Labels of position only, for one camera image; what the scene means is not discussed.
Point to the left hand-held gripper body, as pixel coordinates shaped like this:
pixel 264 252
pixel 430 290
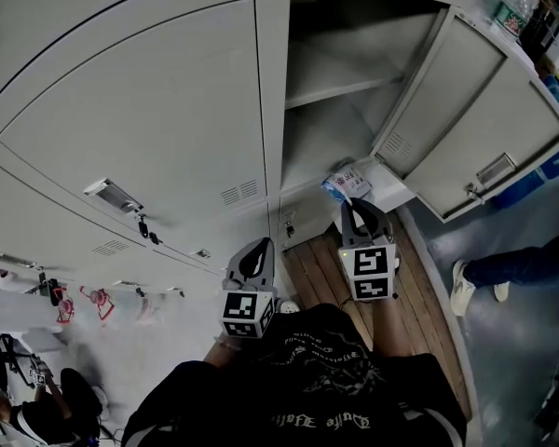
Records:
pixel 242 312

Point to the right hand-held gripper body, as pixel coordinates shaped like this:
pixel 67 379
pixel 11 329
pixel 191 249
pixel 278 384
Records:
pixel 370 268

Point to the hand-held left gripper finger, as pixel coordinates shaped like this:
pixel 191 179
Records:
pixel 235 261
pixel 269 261

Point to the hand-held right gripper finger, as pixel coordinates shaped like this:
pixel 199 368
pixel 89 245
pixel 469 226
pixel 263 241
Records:
pixel 375 217
pixel 347 221

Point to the blue white packet item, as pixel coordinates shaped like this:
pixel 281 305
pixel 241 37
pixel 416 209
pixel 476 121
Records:
pixel 347 182

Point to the grey metal locker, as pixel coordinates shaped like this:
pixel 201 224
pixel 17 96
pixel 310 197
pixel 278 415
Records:
pixel 167 110

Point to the person's left forearm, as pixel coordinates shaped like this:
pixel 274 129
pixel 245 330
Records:
pixel 226 353

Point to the person's right forearm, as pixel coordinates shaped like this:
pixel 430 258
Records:
pixel 387 329

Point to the small metal locker key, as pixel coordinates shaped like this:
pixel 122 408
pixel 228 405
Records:
pixel 288 229

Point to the grey hinged locker door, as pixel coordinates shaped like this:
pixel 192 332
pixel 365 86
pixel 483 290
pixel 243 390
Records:
pixel 466 124

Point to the person's white shoe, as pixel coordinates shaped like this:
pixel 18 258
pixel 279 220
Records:
pixel 289 306
pixel 461 287
pixel 501 291

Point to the wooden plank platform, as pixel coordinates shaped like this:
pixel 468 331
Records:
pixel 419 305

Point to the person's black printed shirt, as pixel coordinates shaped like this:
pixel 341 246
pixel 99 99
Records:
pixel 298 389

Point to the black key fob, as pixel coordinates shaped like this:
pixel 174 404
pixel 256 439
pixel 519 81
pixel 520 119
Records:
pixel 145 228

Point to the red small fan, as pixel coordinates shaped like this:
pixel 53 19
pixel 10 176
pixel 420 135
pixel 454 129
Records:
pixel 101 302
pixel 65 306

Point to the blue plastic bin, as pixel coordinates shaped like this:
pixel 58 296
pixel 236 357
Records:
pixel 535 180

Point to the clear plastic water bottle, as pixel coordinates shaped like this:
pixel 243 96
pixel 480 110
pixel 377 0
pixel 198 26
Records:
pixel 512 3

